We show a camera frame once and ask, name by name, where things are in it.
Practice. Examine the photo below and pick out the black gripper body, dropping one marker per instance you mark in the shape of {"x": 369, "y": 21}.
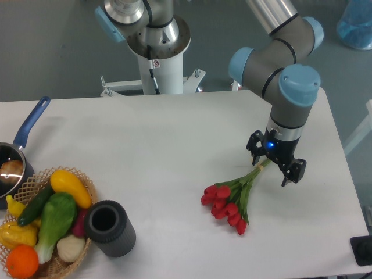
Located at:
{"x": 280, "y": 152}

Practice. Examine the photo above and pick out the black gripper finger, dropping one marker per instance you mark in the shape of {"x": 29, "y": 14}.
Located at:
{"x": 257, "y": 146}
{"x": 293, "y": 171}

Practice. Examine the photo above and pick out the red tulip bouquet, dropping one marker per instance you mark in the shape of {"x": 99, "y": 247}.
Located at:
{"x": 229, "y": 199}

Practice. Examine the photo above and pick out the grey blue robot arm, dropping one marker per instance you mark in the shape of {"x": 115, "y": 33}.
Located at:
{"x": 275, "y": 73}

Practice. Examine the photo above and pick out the black device at edge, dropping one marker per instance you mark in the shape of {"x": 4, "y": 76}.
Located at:
{"x": 361, "y": 247}

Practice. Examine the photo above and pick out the blue plastic bag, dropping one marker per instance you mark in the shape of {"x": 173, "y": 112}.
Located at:
{"x": 354, "y": 27}

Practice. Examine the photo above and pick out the dark grey ribbed vase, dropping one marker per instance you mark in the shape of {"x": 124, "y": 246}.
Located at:
{"x": 109, "y": 228}

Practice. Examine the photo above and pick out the red radish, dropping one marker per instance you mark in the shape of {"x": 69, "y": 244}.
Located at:
{"x": 78, "y": 227}

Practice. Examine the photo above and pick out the yellow squash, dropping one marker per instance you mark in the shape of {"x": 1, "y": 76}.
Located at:
{"x": 65, "y": 181}

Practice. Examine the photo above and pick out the green bok choy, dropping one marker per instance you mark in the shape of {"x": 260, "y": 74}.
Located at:
{"x": 57, "y": 217}

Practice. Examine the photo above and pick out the white garlic bulb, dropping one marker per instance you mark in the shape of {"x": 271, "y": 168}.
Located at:
{"x": 70, "y": 247}

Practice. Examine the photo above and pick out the green cucumber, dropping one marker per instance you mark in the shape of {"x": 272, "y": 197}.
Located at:
{"x": 35, "y": 207}

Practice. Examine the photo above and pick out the brown bread roll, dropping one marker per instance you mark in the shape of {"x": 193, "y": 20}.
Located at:
{"x": 11, "y": 172}

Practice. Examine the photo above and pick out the yellow banana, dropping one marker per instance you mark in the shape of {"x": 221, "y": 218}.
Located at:
{"x": 14, "y": 207}

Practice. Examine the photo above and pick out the yellow bell pepper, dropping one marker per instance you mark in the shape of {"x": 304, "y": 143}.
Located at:
{"x": 13, "y": 235}

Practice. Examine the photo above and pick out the orange fruit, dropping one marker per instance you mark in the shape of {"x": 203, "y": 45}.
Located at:
{"x": 22, "y": 262}

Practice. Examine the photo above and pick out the white frame at right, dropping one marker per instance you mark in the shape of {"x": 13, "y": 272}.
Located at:
{"x": 359, "y": 133}

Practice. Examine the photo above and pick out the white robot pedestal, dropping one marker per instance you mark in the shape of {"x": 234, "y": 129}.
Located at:
{"x": 160, "y": 57}

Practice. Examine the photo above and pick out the blue handled saucepan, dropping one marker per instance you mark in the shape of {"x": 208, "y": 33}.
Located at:
{"x": 14, "y": 150}

